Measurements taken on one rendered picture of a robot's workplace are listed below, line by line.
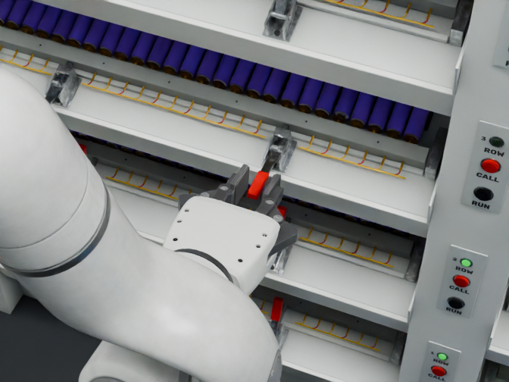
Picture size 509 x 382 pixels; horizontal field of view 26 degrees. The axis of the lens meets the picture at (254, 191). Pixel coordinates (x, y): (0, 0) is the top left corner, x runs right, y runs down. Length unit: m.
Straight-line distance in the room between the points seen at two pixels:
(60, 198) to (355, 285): 0.71
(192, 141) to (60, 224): 0.55
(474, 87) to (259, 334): 0.31
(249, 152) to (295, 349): 0.39
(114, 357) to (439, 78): 0.39
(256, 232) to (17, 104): 0.47
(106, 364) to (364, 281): 0.51
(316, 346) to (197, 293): 0.69
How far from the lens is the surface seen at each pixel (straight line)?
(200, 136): 1.24
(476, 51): 1.00
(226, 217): 1.08
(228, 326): 0.86
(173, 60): 1.27
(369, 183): 1.20
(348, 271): 1.36
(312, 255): 1.37
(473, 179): 1.11
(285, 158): 1.21
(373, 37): 1.07
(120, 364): 0.92
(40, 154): 0.66
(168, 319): 0.84
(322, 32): 1.07
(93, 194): 0.73
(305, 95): 1.23
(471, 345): 1.34
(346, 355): 1.52
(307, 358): 1.52
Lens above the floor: 1.44
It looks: 51 degrees down
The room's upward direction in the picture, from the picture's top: straight up
